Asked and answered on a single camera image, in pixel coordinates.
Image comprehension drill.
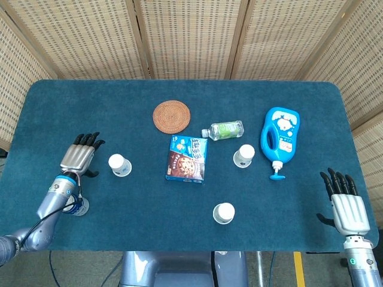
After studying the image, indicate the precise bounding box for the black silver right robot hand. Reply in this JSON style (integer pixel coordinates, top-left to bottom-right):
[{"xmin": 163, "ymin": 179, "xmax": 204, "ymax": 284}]
[{"xmin": 316, "ymin": 167, "xmax": 371, "ymax": 237}]

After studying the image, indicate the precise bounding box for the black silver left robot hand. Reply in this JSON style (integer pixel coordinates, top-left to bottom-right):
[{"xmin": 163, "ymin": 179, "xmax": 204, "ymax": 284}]
[{"xmin": 59, "ymin": 132, "xmax": 106, "ymax": 178}]

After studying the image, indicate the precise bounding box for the white floral paper cup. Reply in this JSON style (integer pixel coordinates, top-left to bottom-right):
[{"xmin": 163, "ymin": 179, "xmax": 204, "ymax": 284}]
[
  {"xmin": 212, "ymin": 202, "xmax": 236, "ymax": 225},
  {"xmin": 233, "ymin": 143, "xmax": 256, "ymax": 169},
  {"xmin": 108, "ymin": 153, "xmax": 133, "ymax": 178}
]

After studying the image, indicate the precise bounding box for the blue soda can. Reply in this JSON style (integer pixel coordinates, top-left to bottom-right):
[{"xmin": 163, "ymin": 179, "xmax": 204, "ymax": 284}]
[{"xmin": 61, "ymin": 194, "xmax": 90, "ymax": 217}]

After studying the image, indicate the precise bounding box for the dark blue table mat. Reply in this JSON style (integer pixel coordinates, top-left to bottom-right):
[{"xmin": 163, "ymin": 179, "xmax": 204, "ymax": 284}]
[{"xmin": 0, "ymin": 79, "xmax": 380, "ymax": 252}]

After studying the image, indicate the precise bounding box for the round woven rattan coaster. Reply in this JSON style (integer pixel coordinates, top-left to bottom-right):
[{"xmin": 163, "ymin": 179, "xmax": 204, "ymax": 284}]
[{"xmin": 152, "ymin": 100, "xmax": 192, "ymax": 135}]

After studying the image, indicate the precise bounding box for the blue pump detergent bottle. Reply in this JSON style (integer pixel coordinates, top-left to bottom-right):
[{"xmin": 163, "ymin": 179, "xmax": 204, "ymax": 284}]
[{"xmin": 260, "ymin": 107, "xmax": 301, "ymax": 181}]

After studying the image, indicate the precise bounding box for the metal table leg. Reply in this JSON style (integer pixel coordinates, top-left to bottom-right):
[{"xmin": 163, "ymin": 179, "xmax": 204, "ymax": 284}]
[{"xmin": 256, "ymin": 251, "xmax": 265, "ymax": 287}]

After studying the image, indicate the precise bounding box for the blue chocolate cookie box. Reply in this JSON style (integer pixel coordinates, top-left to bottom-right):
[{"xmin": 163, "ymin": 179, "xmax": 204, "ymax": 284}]
[{"xmin": 165, "ymin": 135, "xmax": 209, "ymax": 184}]

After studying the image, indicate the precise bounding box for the clear bottle green label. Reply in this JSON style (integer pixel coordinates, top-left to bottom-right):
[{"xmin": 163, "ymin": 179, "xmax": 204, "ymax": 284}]
[{"xmin": 201, "ymin": 120, "xmax": 245, "ymax": 142}]

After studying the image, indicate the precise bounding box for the grey blue robot torso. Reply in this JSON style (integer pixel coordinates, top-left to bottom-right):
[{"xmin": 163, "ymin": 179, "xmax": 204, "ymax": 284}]
[{"xmin": 119, "ymin": 251, "xmax": 249, "ymax": 287}]

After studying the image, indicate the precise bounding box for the woven bamboo folding screen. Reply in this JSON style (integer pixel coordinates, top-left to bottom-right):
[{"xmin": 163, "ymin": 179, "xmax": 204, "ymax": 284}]
[{"xmin": 0, "ymin": 0, "xmax": 383, "ymax": 228}]

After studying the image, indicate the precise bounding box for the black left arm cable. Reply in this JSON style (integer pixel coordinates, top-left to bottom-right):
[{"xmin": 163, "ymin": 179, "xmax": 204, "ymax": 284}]
[{"xmin": 17, "ymin": 173, "xmax": 84, "ymax": 249}]

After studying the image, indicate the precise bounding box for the blue floor cable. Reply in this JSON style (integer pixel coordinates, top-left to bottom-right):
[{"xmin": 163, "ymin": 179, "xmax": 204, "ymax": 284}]
[{"xmin": 48, "ymin": 251, "xmax": 62, "ymax": 287}]

